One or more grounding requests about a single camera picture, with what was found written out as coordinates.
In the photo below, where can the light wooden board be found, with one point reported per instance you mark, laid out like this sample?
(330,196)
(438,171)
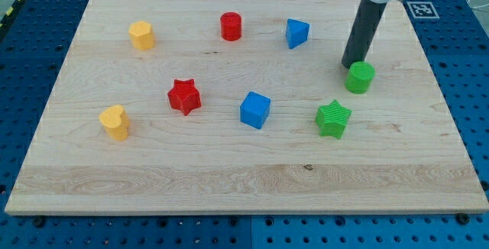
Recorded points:
(400,153)

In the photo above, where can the white fiducial marker tag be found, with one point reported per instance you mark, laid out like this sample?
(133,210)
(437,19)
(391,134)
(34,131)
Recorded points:
(422,10)

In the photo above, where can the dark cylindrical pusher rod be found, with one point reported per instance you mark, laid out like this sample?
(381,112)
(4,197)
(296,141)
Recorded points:
(367,19)

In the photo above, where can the yellow heart block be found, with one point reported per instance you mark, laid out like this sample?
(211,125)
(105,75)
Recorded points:
(116,122)

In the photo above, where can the green cylinder block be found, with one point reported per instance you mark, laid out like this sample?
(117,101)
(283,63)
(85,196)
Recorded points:
(359,78)

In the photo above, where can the yellow hexagon block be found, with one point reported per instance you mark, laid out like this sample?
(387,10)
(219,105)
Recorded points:
(142,35)

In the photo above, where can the blue cube block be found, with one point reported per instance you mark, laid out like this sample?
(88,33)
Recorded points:
(255,110)

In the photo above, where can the red cylinder block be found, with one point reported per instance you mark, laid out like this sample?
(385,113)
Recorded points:
(230,23)

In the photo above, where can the yellow black hazard tape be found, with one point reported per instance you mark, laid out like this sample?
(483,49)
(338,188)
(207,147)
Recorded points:
(11,13)

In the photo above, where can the red star block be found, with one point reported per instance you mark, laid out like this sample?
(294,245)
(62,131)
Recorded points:
(184,96)

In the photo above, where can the green star block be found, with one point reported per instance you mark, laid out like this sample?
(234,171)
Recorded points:
(332,119)

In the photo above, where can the blue triangle block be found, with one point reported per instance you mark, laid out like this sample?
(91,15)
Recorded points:
(297,32)

